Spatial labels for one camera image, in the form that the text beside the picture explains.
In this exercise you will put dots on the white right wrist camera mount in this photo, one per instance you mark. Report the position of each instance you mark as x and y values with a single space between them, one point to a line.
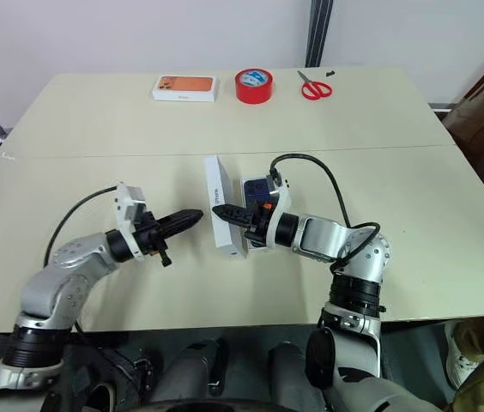
280 201

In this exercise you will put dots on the white sneaker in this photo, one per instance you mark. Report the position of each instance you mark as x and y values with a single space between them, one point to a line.
461 360

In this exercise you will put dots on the shallow white box base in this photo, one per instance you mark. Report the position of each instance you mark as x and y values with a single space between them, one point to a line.
255 249

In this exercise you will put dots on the white box with orange phone print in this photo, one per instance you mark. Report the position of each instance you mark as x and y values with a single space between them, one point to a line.
186 88

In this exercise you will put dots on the dark rounded robot leg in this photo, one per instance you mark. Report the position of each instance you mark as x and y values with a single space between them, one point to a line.
190 373
289 377

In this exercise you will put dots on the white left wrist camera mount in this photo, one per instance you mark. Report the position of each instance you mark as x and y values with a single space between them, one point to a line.
128 195

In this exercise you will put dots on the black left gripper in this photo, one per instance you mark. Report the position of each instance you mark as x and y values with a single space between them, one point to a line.
149 236

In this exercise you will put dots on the dark blue smartphone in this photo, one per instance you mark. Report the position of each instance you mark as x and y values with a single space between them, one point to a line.
254 191

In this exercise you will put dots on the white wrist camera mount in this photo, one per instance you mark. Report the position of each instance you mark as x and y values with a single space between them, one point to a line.
128 195
280 201

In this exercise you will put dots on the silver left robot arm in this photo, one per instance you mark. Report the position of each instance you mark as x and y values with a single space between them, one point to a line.
66 274

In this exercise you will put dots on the dark vertical pillar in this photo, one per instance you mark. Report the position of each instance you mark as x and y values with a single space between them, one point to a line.
319 32

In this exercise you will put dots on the deep white box lid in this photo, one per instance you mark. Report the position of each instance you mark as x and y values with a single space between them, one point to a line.
225 232

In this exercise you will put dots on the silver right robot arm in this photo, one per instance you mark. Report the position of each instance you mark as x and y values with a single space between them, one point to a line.
323 234

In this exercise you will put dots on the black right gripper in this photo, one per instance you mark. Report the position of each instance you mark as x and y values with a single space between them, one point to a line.
259 227

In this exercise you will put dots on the red tape roll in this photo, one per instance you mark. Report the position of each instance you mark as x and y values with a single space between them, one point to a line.
254 92

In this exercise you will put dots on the small black clip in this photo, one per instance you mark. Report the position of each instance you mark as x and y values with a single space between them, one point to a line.
330 73

